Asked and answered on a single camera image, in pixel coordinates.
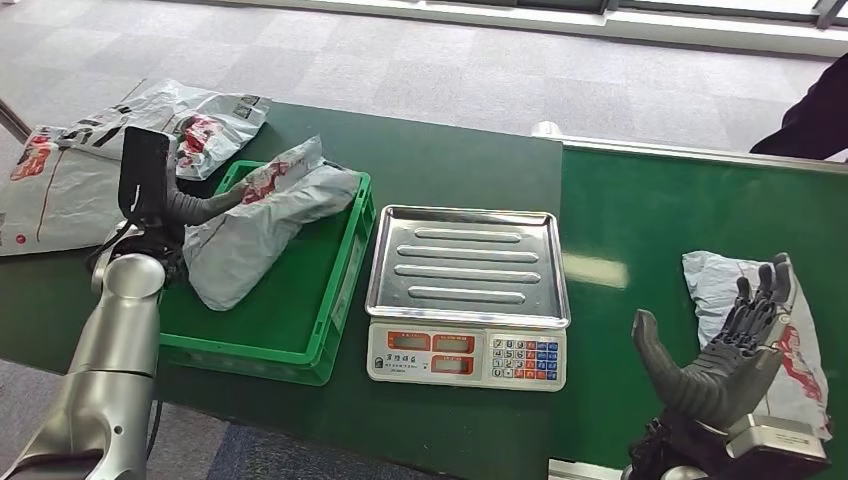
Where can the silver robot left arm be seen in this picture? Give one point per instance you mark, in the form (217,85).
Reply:
(112,358)

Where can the dark metal table leg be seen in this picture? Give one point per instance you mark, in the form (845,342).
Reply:
(13,122)

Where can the person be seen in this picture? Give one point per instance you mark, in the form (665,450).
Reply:
(815,119)

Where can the white mailer package red print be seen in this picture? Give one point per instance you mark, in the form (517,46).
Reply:
(218,112)

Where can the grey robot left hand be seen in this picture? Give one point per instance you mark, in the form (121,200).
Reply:
(192,210)

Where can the large white mailer package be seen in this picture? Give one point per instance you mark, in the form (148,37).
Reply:
(60,205)

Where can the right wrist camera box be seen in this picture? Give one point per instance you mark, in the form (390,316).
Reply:
(778,444)

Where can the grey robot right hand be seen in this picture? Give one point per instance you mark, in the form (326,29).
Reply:
(715,384)

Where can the white scale with steel tray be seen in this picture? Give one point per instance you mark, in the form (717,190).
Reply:
(464,265)

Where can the aluminium conveyor side rail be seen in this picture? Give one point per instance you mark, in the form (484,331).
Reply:
(662,151)

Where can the green plastic basket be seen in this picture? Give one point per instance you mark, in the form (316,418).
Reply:
(291,305)

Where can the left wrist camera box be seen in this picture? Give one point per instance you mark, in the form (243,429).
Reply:
(142,172)

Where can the grey plastic mailer package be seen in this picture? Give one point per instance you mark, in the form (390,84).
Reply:
(712,278)
(265,225)

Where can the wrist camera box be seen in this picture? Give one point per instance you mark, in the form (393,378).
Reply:
(142,172)
(778,444)

